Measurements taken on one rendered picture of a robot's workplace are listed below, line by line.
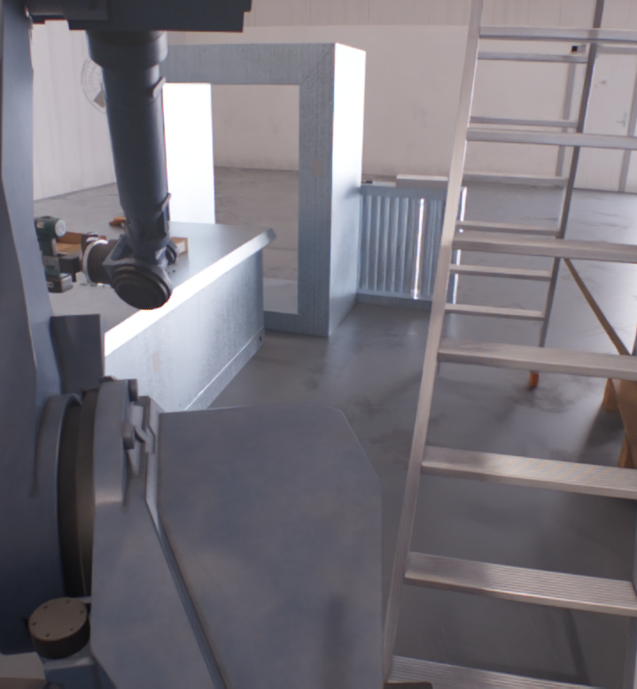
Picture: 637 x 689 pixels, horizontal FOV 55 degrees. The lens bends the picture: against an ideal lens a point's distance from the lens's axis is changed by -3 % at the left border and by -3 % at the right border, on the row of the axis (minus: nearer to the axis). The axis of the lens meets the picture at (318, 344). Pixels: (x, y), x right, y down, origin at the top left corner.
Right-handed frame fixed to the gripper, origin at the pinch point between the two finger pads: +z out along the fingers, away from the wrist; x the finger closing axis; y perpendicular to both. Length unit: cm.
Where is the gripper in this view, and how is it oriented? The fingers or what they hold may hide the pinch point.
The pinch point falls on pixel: (50, 258)
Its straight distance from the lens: 213.8
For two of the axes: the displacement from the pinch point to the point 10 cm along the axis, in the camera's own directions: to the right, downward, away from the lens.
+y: -0.2, 9.3, 3.7
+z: -9.6, -1.2, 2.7
